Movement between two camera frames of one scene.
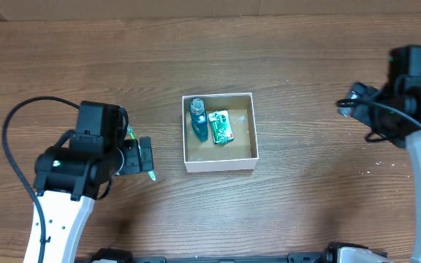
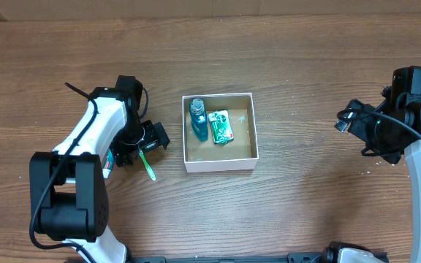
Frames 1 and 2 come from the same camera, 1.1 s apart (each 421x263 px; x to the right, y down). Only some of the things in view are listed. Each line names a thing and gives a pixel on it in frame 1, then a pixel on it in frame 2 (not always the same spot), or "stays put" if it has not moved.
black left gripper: [134, 163] -> [121, 150]
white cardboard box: [240, 154] stays put
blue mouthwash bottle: [199, 117] stays put
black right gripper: [361, 113] -> [392, 150]
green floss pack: [221, 126] stays put
